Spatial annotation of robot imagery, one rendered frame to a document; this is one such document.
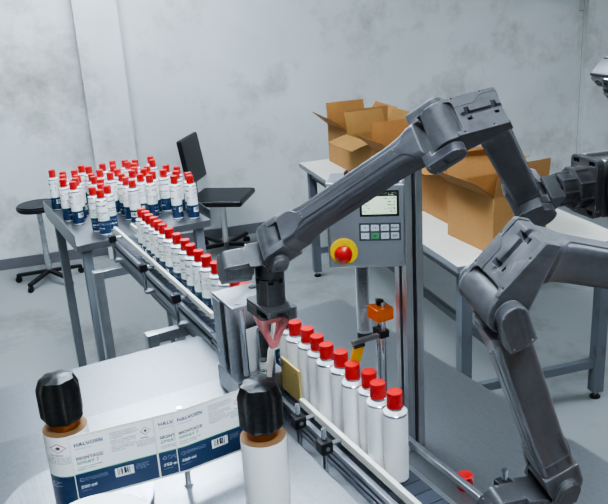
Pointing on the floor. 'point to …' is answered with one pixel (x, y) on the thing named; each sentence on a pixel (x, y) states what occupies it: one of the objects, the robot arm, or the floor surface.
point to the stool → (41, 242)
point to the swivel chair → (187, 147)
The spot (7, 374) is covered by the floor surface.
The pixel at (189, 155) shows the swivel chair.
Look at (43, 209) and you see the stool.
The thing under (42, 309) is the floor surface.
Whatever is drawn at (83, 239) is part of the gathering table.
